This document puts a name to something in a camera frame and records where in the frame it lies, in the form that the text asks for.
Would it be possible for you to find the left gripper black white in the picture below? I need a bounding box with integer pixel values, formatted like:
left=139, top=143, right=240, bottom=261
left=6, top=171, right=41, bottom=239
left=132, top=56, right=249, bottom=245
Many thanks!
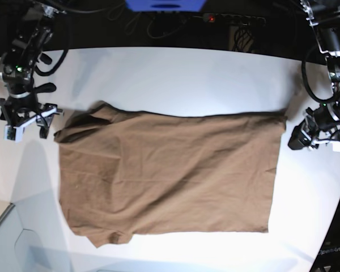
left=288, top=106, right=340, bottom=150

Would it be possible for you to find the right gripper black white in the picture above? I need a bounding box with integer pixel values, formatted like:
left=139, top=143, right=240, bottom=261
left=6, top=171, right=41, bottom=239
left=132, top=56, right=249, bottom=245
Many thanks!
left=0, top=98, right=63, bottom=139

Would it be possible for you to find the brown t-shirt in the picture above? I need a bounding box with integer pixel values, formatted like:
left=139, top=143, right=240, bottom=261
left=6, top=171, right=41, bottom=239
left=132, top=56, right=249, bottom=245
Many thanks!
left=54, top=104, right=286, bottom=247

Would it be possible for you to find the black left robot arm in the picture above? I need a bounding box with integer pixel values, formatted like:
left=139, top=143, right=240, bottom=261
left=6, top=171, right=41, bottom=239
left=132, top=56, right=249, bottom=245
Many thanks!
left=288, top=1, right=340, bottom=152

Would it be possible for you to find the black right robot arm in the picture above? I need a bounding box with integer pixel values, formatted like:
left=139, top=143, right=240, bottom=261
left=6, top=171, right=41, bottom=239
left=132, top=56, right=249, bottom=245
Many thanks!
left=0, top=1, right=68, bottom=142

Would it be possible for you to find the blue box overhead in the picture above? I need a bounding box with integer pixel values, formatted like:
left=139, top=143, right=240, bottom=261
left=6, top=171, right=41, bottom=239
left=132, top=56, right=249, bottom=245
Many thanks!
left=125, top=0, right=206, bottom=12

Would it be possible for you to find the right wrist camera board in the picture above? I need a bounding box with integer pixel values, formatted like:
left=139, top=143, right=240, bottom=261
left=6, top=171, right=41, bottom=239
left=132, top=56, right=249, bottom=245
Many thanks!
left=4, top=125, right=24, bottom=142

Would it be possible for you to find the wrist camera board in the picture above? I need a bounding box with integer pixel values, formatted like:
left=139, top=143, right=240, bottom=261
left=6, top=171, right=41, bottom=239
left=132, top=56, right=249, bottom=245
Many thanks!
left=4, top=125, right=24, bottom=142
left=331, top=141, right=340, bottom=152

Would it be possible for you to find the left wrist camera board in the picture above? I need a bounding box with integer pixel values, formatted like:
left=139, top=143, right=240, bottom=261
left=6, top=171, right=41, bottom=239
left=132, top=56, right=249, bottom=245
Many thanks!
left=331, top=141, right=340, bottom=152

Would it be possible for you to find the black power strip red switch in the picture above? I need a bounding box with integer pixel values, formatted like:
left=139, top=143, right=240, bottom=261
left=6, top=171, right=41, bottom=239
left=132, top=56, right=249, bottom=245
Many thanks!
left=202, top=13, right=266, bottom=26

